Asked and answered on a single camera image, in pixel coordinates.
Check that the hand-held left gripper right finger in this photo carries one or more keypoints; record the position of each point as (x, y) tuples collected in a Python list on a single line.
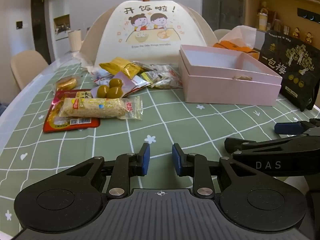
[(177, 158)]

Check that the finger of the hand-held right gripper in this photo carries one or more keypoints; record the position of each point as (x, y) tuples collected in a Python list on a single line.
[(287, 128), (262, 145)]

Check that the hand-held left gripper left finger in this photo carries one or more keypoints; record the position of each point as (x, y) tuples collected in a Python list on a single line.
[(145, 158)]

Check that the pink cardboard box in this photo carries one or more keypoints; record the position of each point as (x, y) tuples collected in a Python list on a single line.
[(225, 90)]

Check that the clear rice cracker packet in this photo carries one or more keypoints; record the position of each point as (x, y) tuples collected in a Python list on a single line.
[(100, 107)]

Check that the green olive packet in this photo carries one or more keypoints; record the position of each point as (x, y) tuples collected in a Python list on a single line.
[(110, 91)]

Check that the red snack packet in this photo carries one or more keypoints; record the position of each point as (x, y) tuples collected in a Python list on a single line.
[(75, 125)]

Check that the clear beige snack packet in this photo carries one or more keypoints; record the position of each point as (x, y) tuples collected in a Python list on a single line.
[(167, 77)]

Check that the small yellow label packet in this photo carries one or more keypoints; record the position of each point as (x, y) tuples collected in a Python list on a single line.
[(150, 77)]

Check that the small white red packet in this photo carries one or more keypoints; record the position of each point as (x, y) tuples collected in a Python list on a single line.
[(101, 78)]

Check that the yellow snack packet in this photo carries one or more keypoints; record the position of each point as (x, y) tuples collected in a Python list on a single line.
[(120, 66)]

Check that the round golden pastry packet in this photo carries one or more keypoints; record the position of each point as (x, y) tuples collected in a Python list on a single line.
[(66, 83)]

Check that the black snack bag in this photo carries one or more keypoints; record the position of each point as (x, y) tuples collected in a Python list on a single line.
[(287, 62)]

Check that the small beige packet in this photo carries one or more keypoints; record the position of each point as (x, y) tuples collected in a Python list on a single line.
[(241, 77)]

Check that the small red gold figurine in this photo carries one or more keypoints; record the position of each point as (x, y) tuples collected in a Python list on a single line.
[(309, 37), (296, 33)]

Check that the orange tissue pack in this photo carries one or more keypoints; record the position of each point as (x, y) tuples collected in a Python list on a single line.
[(232, 46)]

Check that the yellow figurine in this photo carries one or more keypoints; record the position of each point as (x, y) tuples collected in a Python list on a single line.
[(263, 17)]

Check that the black speaker bar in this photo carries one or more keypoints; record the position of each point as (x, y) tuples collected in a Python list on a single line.
[(308, 14)]

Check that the beige tumbler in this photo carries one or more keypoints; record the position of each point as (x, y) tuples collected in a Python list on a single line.
[(75, 40)]

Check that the white cartoon print food cover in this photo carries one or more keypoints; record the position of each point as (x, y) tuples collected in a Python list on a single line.
[(150, 17)]

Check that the dark door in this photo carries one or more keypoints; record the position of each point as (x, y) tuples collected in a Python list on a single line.
[(40, 25)]

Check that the wall switch panel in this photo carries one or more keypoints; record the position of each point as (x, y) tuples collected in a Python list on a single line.
[(19, 24)]

